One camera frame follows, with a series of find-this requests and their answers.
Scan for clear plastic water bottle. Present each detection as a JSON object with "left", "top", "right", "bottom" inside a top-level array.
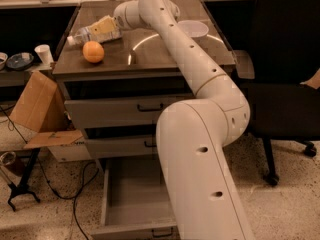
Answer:
[{"left": 67, "top": 27, "right": 122, "bottom": 46}]

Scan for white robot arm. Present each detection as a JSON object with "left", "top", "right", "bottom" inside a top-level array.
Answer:
[{"left": 114, "top": 0, "right": 255, "bottom": 240}]

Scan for grey drawer cabinet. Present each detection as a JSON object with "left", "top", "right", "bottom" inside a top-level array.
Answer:
[{"left": 52, "top": 0, "right": 236, "bottom": 165}]

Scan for top grey drawer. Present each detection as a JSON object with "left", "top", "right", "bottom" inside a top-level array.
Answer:
[{"left": 65, "top": 94, "right": 193, "bottom": 129}]

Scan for grey drawer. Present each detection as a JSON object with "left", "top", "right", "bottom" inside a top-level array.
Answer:
[
  {"left": 91, "top": 155, "right": 180, "bottom": 240},
  {"left": 86, "top": 135, "right": 157, "bottom": 159},
  {"left": 65, "top": 94, "right": 193, "bottom": 129}
]

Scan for middle grey drawer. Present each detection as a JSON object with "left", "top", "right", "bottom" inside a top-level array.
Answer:
[{"left": 86, "top": 135, "right": 157, "bottom": 159}]

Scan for bottom grey drawer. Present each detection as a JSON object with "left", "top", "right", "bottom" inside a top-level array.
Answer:
[{"left": 91, "top": 155, "right": 180, "bottom": 240}]

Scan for orange fruit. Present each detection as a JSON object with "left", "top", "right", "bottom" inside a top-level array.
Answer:
[{"left": 82, "top": 41, "right": 104, "bottom": 63}]

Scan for white paper cup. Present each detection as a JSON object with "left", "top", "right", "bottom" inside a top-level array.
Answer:
[{"left": 34, "top": 44, "right": 53, "bottom": 65}]

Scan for white ceramic bowl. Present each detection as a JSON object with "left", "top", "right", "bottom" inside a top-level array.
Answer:
[{"left": 178, "top": 20, "right": 209, "bottom": 39}]

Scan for dark blue plate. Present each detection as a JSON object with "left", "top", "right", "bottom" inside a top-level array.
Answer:
[{"left": 6, "top": 52, "right": 34, "bottom": 71}]

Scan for brown cardboard box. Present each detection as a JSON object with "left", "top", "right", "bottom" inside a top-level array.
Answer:
[{"left": 9, "top": 71, "right": 91, "bottom": 162}]

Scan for small white bowl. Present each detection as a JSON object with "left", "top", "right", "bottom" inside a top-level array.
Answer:
[{"left": 0, "top": 52, "right": 8, "bottom": 71}]

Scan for black office chair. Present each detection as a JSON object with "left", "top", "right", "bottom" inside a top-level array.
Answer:
[{"left": 233, "top": 0, "right": 320, "bottom": 186}]

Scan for black metal stand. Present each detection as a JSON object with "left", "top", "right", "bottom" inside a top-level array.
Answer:
[{"left": 0, "top": 148, "right": 40, "bottom": 211}]

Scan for black floor cable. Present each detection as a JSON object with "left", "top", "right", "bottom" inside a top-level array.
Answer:
[{"left": 0, "top": 104, "right": 100, "bottom": 240}]

